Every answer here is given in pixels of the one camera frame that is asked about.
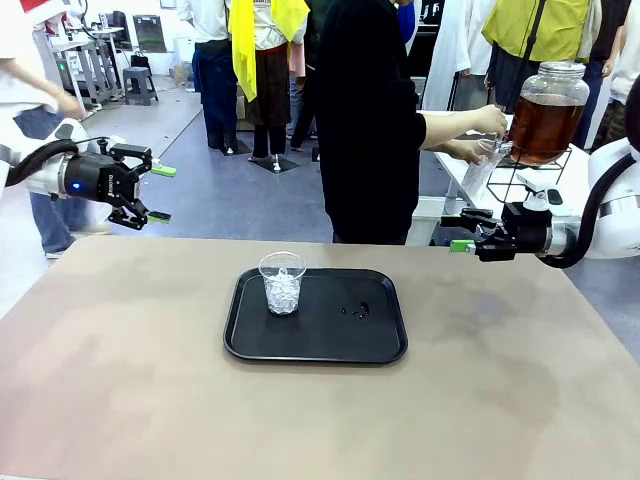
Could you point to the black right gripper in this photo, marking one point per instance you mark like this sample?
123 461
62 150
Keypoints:
527 230

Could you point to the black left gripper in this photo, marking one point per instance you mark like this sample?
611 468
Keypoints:
100 177

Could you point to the tall clear iced cup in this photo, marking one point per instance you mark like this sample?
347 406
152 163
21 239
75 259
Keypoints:
475 177

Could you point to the glass tea dispenser jar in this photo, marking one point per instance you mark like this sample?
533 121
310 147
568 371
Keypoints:
545 125

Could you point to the short clear iced cup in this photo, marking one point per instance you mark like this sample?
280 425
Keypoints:
282 295

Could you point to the person's right forearm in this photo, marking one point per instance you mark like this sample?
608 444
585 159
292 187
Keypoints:
447 130

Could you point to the person's left hand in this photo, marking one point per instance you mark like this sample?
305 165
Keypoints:
467 150

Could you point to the person's right hand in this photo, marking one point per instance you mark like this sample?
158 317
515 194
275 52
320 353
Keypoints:
490 121

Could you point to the person in white shirt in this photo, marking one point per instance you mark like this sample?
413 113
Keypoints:
50 220

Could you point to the grey plastic stool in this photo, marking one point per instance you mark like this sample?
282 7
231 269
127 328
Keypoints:
140 75

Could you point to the white side table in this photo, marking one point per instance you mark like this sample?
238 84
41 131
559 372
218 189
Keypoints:
580 165

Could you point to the small black bag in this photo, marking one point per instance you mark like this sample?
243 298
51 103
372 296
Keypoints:
140 61

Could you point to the mannequin in navy trousers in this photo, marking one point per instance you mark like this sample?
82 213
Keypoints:
215 90

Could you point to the white workbench with equipment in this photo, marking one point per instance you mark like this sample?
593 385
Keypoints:
90 65

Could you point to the brown cardboard box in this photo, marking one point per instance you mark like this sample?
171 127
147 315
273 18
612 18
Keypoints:
241 107

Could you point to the dark green panel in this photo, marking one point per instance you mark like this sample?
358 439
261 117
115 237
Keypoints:
148 32

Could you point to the person in black sweater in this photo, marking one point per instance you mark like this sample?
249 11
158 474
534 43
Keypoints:
365 125

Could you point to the mannequin with yellow cloth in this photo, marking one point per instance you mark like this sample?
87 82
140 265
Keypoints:
245 50

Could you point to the hanging white garment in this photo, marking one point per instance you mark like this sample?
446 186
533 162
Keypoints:
450 50

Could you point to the person in dark clothes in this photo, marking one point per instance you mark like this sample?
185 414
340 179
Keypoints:
305 100

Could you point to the large black plastic tray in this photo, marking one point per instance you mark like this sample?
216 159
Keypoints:
320 340

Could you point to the mannequin in yellow-green jacket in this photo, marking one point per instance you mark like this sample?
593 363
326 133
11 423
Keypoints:
550 30

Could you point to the mannequin in cream shirt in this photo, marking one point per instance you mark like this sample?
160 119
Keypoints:
625 70

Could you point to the mannequin in black top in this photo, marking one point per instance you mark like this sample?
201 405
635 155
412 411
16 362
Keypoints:
605 30

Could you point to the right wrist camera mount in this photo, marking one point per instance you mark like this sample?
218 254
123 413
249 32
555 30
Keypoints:
542 197

